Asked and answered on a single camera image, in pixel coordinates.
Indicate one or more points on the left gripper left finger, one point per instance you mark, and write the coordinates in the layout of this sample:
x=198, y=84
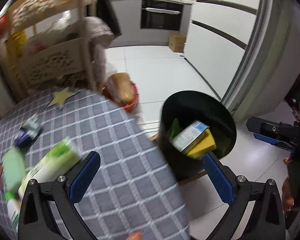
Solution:
x=36, y=220

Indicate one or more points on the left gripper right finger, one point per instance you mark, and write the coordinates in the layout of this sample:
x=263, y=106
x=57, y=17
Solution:
x=266, y=220

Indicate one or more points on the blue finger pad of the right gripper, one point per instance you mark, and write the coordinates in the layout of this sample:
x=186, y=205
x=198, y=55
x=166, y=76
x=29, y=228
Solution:
x=266, y=139

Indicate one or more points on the white bottle green cap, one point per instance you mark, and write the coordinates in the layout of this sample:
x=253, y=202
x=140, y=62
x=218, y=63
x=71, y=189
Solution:
x=13, y=208

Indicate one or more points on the light green sponge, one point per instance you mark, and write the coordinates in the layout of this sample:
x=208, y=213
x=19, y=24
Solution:
x=13, y=169

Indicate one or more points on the yellow sponge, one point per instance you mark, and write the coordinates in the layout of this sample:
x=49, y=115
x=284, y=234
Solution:
x=205, y=145

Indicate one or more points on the white green package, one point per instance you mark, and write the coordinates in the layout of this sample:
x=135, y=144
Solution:
x=62, y=157

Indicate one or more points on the white blue carton box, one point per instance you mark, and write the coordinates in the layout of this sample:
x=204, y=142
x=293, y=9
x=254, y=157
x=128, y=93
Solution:
x=190, y=136

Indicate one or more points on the blue cracker bag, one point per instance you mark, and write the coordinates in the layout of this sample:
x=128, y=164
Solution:
x=28, y=132

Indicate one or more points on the green plastic bag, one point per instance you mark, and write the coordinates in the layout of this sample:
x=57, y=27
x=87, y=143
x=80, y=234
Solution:
x=174, y=130

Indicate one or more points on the person's hand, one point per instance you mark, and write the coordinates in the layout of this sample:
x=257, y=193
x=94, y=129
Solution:
x=287, y=199

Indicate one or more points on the black trash bin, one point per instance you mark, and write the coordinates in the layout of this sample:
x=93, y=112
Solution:
x=189, y=106

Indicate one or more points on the grey checkered tablecloth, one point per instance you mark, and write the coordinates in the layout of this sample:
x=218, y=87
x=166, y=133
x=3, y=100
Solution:
x=134, y=189

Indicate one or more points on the white refrigerator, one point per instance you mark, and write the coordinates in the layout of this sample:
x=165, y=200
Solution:
x=218, y=35

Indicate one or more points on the cardboard box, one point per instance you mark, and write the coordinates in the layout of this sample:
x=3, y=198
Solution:
x=176, y=42

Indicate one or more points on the red basket with bread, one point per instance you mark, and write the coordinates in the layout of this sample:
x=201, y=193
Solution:
x=120, y=89

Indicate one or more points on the black built-in oven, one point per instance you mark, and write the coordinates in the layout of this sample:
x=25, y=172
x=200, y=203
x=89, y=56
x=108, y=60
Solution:
x=161, y=15

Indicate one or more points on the beige plastic shelf rack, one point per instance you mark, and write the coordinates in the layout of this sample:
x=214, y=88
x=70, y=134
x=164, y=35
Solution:
x=46, y=40

